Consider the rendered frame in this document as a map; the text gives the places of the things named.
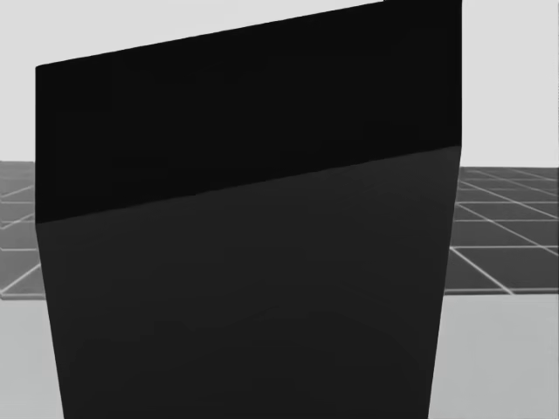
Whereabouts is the black screen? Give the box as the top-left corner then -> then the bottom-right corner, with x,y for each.
34,0 -> 464,226

